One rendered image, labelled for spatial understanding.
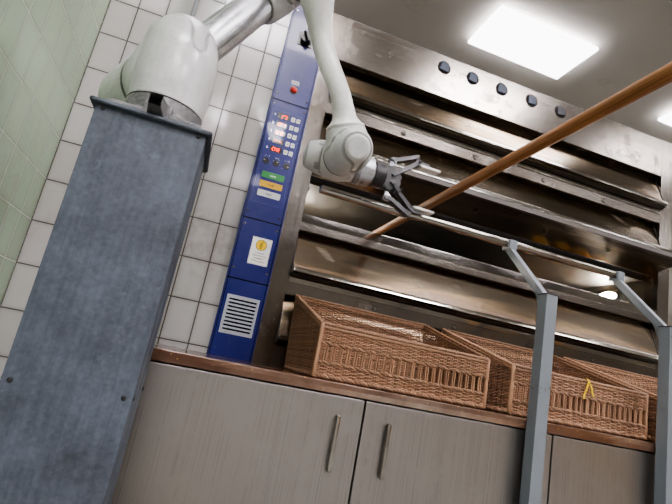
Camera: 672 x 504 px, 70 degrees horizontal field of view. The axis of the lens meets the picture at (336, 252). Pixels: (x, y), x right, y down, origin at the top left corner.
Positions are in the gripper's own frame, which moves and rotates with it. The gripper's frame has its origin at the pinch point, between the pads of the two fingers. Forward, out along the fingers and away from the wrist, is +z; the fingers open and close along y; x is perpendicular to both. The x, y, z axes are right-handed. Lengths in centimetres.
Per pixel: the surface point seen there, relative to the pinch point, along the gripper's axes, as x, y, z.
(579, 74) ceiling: -279, -325, 293
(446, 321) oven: -52, 30, 40
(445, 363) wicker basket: -3, 50, 14
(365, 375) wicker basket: -3, 58, -10
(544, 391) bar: 8, 52, 40
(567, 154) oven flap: -53, -65, 93
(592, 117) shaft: 59, 1, 4
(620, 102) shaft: 65, 2, 4
